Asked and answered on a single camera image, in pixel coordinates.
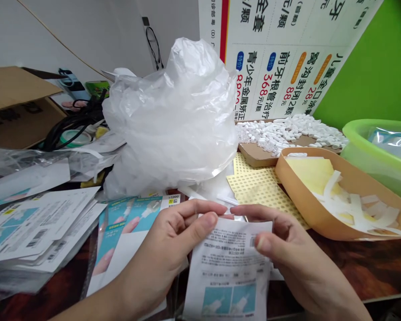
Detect person's right hand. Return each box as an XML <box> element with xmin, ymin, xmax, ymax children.
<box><xmin>230</xmin><ymin>204</ymin><xmax>336</xmax><ymax>295</ymax></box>

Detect person's left hand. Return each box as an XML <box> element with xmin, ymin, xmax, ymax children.
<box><xmin>119</xmin><ymin>199</ymin><xmax>228</xmax><ymax>300</ymax></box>

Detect person's right index finger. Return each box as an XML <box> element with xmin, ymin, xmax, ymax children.
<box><xmin>230</xmin><ymin>204</ymin><xmax>281</xmax><ymax>231</ymax></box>

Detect person's left thumb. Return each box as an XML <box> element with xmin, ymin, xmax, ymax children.
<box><xmin>184</xmin><ymin>212</ymin><xmax>220</xmax><ymax>242</ymax></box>

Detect person's left index finger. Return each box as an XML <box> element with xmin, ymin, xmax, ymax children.
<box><xmin>160</xmin><ymin>199</ymin><xmax>228</xmax><ymax>222</ymax></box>

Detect person's right thumb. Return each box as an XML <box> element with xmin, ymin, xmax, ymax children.
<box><xmin>255</xmin><ymin>232</ymin><xmax>288</xmax><ymax>256</ymax></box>

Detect white printed packet card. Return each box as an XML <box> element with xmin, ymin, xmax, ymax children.
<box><xmin>181</xmin><ymin>214</ymin><xmax>275</xmax><ymax>321</ymax></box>

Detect yellow perforated sheet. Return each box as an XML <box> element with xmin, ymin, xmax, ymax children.
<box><xmin>226</xmin><ymin>152</ymin><xmax>312</xmax><ymax>231</ymax></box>

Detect tan paper tray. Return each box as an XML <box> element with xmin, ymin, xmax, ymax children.
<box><xmin>274</xmin><ymin>147</ymin><xmax>401</xmax><ymax>242</ymax></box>

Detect flat brown cardboard tray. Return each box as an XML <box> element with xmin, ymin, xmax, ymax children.
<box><xmin>235</xmin><ymin>119</ymin><xmax>342</xmax><ymax>168</ymax></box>

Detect pale yellow backing sheet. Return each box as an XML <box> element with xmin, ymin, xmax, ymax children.
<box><xmin>285</xmin><ymin>157</ymin><xmax>342</xmax><ymax>196</ymax></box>

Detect stack of blue printed packets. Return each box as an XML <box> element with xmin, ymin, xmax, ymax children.
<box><xmin>93</xmin><ymin>193</ymin><xmax>173</xmax><ymax>278</ymax></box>

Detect large translucent plastic bag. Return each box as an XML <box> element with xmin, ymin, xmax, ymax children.
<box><xmin>101</xmin><ymin>37</ymin><xmax>240</xmax><ymax>202</ymax></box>

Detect pile of small white caps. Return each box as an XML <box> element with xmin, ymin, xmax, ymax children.
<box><xmin>235</xmin><ymin>113</ymin><xmax>350</xmax><ymax>157</ymax></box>

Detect pile of white paper strips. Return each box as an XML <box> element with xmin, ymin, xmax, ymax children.
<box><xmin>315</xmin><ymin>169</ymin><xmax>401</xmax><ymax>237</ymax></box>

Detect green tape roll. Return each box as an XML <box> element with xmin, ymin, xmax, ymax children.
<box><xmin>60</xmin><ymin>128</ymin><xmax>91</xmax><ymax>148</ymax></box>

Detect green plastic basin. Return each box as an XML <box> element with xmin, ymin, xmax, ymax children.
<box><xmin>340</xmin><ymin>119</ymin><xmax>401</xmax><ymax>207</ymax></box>

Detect white printed poster board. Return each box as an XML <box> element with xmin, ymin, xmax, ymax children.
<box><xmin>198</xmin><ymin>0</ymin><xmax>385</xmax><ymax>125</ymax></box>

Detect pile of white printed packets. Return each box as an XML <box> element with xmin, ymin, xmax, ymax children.
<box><xmin>0</xmin><ymin>186</ymin><xmax>108</xmax><ymax>276</ymax></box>

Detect blue plastic object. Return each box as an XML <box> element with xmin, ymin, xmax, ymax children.
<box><xmin>58</xmin><ymin>68</ymin><xmax>91</xmax><ymax>101</ymax></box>

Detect crumpled clear plastic bags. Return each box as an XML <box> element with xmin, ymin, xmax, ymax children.
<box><xmin>0</xmin><ymin>146</ymin><xmax>102</xmax><ymax>202</ymax></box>

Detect brown cardboard box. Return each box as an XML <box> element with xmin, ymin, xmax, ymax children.
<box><xmin>0</xmin><ymin>66</ymin><xmax>70</xmax><ymax>150</ymax></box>

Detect bundle of black cables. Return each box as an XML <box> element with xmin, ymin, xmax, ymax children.
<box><xmin>41</xmin><ymin>89</ymin><xmax>109</xmax><ymax>151</ymax></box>

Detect black cable loop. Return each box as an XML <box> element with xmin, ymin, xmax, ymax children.
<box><xmin>145</xmin><ymin>26</ymin><xmax>164</xmax><ymax>71</ymax></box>

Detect thin tan wire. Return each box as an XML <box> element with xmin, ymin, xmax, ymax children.
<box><xmin>16</xmin><ymin>0</ymin><xmax>109</xmax><ymax>78</ymax></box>

